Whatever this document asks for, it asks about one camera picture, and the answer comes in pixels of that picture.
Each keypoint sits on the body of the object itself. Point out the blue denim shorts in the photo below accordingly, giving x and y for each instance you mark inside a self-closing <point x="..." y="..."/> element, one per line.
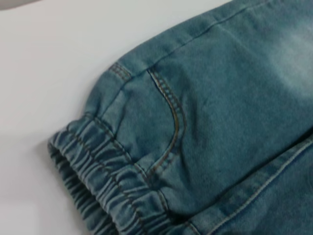
<point x="207" y="122"/>

